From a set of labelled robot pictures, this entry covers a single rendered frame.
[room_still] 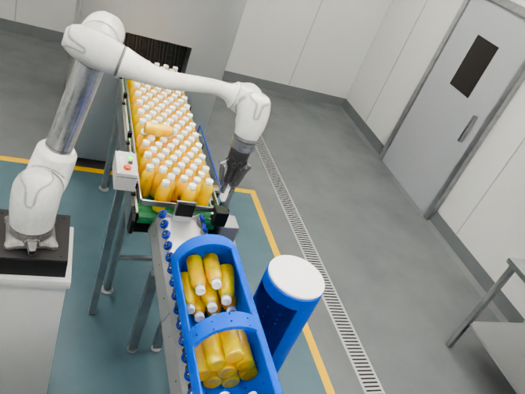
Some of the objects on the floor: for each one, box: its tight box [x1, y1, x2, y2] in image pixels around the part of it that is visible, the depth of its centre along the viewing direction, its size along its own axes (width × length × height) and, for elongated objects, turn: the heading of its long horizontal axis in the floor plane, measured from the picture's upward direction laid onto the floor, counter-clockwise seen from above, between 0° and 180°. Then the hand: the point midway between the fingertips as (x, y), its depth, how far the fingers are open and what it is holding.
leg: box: [151, 321, 163, 353], centre depth 282 cm, size 6×6×63 cm
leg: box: [127, 270, 156, 353], centre depth 277 cm, size 6×6×63 cm
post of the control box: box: [88, 190, 125, 314], centre depth 279 cm, size 4×4×100 cm
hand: (224, 192), depth 193 cm, fingers closed
